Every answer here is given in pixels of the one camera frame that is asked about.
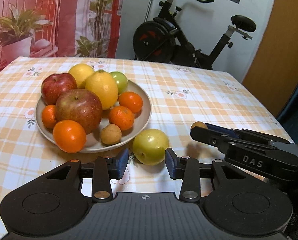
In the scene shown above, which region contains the yellow-green apple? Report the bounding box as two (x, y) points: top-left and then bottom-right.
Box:
(132, 128), (170, 166)

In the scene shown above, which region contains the grey round plate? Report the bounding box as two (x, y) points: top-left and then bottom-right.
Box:
(35, 80), (152, 153)

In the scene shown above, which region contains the small brown ball fruit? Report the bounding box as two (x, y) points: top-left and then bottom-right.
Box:
(190, 121), (208, 129)

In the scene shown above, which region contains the front orange mandarin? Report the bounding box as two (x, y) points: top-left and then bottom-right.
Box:
(52, 120), (87, 153)

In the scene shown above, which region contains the orange mandarin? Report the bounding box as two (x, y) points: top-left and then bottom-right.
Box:
(108, 106), (134, 131)
(118, 92), (143, 113)
(52, 120), (87, 153)
(41, 105), (57, 129)

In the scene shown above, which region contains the middle orange mandarin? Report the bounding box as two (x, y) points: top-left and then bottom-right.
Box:
(108, 106), (134, 131)

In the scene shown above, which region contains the large red-yellow apple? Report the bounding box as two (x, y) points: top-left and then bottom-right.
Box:
(56, 89), (102, 134)

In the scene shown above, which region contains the rear right orange mandarin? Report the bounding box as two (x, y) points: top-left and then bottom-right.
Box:
(118, 92), (143, 113)

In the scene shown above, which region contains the left orange mandarin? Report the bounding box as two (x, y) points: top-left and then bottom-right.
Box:
(41, 105), (57, 129)

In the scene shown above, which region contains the front yellow lemon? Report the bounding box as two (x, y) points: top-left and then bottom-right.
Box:
(85, 69), (118, 111)

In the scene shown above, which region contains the yellow lemon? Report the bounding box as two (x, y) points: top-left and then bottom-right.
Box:
(85, 69), (118, 111)
(68, 63), (94, 89)

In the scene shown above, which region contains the wooden door panel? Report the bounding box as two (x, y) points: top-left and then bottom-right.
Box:
(242, 0), (298, 116)

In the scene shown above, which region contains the small green apple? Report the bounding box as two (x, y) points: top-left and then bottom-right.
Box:
(110, 71), (128, 94)

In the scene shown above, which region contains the dark red apple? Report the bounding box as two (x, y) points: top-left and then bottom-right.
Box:
(41, 73), (77, 105)

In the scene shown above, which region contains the rear yellow lemon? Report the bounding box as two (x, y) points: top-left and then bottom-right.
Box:
(68, 63), (94, 89)

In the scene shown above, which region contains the black exercise bike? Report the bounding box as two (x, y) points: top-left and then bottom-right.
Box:
(133, 0), (256, 70)

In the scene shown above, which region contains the pink printed backdrop curtain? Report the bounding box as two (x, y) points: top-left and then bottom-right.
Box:
(0, 0), (124, 72)

